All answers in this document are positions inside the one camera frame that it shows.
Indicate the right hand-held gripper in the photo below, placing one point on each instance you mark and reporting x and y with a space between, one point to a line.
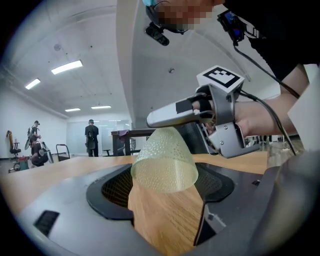
225 110

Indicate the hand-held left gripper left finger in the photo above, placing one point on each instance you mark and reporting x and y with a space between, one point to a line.
75 200

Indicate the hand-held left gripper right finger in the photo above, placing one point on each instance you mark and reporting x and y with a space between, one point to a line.
250 200

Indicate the translucent yellow-green cup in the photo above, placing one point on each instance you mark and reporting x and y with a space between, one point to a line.
162 162

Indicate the person's right forearm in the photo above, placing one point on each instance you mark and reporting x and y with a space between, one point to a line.
265 117

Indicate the person's right hand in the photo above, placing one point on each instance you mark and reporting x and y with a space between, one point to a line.
196 107

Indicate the black office chair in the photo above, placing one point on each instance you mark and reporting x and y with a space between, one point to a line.
192 137

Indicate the dark desk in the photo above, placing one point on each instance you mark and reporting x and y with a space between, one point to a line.
132 132

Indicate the purple cloth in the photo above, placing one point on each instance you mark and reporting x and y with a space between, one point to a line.
123 132

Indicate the ceiling sprinkler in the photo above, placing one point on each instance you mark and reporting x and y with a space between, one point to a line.
171 70

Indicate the black cart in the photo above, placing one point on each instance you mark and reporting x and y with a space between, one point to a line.
62 152

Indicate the green and red machine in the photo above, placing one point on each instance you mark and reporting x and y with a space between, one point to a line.
23 163

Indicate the long ceiling light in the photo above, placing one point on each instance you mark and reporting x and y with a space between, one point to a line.
101 107
32 83
67 67
72 109

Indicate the chair with orange jacket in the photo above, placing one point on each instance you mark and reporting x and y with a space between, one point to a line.
12 145

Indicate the person's head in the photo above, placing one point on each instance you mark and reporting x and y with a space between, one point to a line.
185 15

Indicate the black chest device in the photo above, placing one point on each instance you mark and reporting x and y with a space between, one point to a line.
232 23

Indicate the round ceiling smoke detector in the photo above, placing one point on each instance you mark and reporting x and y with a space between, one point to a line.
57 47

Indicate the person's black clothing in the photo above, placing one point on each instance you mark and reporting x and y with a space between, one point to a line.
287 30

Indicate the black head-worn camera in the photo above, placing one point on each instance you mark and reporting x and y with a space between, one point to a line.
157 35

